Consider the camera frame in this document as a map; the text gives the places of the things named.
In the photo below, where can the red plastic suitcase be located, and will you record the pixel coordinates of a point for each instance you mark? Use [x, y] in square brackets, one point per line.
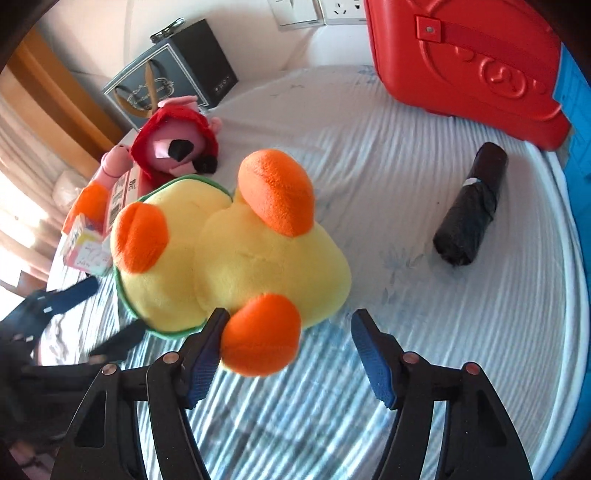
[494, 62]

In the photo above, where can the blue striped bed sheet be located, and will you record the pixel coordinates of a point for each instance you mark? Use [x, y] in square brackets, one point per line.
[385, 175]

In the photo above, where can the blue plastic storage crate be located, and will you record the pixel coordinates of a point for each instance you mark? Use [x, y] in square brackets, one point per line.
[572, 92]

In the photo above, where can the green frog hood duck plush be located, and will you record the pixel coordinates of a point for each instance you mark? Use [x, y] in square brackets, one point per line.
[190, 247]

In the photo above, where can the pink curtain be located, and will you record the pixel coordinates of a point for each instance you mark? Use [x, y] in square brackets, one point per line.
[30, 217]

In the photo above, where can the red dress pig plush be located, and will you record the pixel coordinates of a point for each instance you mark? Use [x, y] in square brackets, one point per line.
[177, 140]

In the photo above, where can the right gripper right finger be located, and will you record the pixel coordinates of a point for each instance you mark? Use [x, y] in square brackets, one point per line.
[479, 438]

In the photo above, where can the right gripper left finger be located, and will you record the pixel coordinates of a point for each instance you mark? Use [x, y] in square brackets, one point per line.
[103, 439]

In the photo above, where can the pink white tissue pack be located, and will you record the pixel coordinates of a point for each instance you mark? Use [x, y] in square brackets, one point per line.
[128, 188]

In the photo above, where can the dark gift bag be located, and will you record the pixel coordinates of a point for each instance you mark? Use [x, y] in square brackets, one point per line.
[188, 63]

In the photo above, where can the metal flask on bag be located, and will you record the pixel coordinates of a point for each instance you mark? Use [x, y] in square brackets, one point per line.
[167, 31]

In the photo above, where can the white plastic bag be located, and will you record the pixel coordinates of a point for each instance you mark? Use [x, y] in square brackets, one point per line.
[67, 188]

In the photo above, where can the orange dress pig plush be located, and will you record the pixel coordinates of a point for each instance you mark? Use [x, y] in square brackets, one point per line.
[92, 201]

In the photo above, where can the small colourful tissue pack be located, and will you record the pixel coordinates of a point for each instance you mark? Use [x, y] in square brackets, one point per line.
[86, 248]

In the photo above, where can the white wall socket panel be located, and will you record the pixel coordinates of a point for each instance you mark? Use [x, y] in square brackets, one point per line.
[293, 14]

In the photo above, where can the black umbrella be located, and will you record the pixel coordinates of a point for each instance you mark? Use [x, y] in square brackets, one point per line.
[461, 233]

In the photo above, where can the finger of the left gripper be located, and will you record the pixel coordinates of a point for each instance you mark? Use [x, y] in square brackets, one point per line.
[116, 348]
[57, 302]

